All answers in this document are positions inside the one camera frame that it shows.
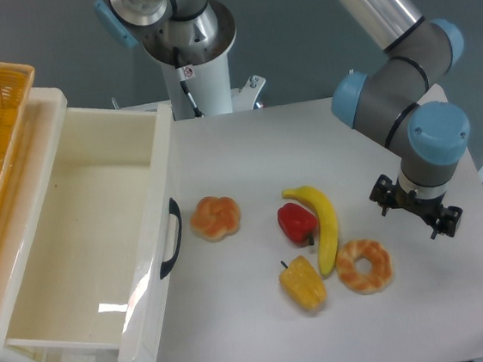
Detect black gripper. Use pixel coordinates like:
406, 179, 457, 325
370, 175, 462, 240

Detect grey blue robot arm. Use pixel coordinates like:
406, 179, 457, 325
95, 0, 470, 236

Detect yellow banana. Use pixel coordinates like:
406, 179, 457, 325
282, 185, 339, 278

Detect red bell pepper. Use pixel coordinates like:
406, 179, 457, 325
277, 203, 319, 247

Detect yellow bell pepper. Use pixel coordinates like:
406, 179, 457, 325
278, 255, 327, 311

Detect braided round bread roll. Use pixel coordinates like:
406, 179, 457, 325
190, 196, 241, 242

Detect white open drawer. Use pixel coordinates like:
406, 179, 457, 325
6, 104, 174, 362

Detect ring donut glazed orange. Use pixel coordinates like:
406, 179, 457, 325
335, 239, 394, 295

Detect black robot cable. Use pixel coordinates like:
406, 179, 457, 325
171, 45, 205, 120

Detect black drawer handle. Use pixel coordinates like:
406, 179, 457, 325
160, 198, 183, 279

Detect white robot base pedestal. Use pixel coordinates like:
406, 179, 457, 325
144, 0, 266, 120

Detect white drawer cabinet frame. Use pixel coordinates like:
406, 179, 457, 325
0, 83, 98, 362

